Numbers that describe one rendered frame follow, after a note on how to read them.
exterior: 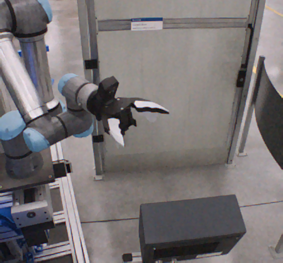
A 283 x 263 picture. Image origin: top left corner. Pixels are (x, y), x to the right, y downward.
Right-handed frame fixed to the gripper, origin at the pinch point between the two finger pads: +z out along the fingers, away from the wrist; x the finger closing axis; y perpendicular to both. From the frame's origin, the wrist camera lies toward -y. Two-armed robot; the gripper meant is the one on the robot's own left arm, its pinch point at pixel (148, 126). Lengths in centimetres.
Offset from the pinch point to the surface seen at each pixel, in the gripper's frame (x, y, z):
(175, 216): 4.3, 20.8, 11.3
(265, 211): -109, 162, 2
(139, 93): -82, 80, -98
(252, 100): -162, 110, -49
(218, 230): -0.6, 22.8, 21.4
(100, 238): -5, 148, -70
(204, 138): -117, 131, -66
